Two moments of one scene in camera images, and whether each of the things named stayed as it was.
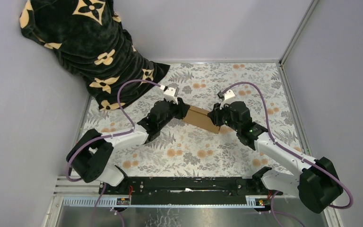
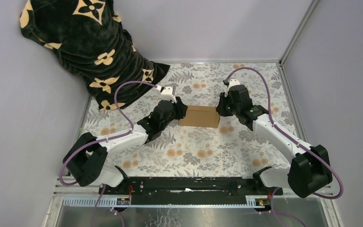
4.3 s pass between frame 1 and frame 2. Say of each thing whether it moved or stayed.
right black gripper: moved
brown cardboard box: moved
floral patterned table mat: stayed
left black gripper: stayed
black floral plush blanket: stayed
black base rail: stayed
